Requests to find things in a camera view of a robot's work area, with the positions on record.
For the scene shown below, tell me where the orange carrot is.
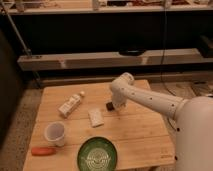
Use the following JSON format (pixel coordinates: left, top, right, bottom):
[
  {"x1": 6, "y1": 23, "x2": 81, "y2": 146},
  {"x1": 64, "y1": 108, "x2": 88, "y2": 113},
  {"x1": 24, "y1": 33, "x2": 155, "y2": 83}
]
[{"x1": 31, "y1": 147, "x2": 56, "y2": 156}]

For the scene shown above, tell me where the black object on shelf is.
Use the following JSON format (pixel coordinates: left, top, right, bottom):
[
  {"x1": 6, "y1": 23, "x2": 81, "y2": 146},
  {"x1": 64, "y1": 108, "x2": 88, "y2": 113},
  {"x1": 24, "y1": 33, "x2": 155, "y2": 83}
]
[{"x1": 119, "y1": 46, "x2": 146, "y2": 56}]

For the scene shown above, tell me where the wooden table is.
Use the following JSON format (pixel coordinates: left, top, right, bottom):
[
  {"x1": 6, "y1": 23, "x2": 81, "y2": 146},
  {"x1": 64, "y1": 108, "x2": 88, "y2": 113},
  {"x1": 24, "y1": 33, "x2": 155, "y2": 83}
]
[{"x1": 23, "y1": 83, "x2": 174, "y2": 171}]

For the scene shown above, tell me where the grey metal shelf rack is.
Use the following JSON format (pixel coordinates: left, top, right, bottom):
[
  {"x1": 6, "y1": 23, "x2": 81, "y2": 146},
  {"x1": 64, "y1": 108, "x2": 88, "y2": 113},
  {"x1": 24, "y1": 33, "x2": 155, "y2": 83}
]
[{"x1": 0, "y1": 9, "x2": 213, "y2": 77}]

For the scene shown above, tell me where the black eraser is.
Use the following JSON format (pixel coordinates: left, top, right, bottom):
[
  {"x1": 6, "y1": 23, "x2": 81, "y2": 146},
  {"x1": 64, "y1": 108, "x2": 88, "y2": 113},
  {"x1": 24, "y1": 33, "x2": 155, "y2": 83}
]
[{"x1": 106, "y1": 102, "x2": 115, "y2": 111}]

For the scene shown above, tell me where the clear plastic cup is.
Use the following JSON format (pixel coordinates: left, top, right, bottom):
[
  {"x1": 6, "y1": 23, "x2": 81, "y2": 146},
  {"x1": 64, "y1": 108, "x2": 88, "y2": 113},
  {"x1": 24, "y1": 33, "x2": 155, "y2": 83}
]
[{"x1": 44, "y1": 122, "x2": 65, "y2": 147}]

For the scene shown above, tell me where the white plastic bottle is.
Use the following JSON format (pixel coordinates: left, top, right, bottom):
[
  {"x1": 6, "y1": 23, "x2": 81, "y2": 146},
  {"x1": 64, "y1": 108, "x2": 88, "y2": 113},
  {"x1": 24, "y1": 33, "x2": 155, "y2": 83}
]
[{"x1": 58, "y1": 91, "x2": 85, "y2": 118}]

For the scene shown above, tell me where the green patterned plate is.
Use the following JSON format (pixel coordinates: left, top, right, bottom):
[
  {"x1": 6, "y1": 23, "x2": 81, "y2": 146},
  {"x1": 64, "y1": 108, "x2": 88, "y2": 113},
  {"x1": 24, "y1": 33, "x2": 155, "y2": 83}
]
[{"x1": 77, "y1": 137, "x2": 118, "y2": 171}]

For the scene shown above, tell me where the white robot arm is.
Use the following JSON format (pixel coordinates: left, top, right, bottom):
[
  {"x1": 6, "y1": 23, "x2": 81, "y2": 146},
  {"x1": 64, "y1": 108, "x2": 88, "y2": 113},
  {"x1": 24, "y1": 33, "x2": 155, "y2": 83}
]
[{"x1": 110, "y1": 72, "x2": 213, "y2": 171}]

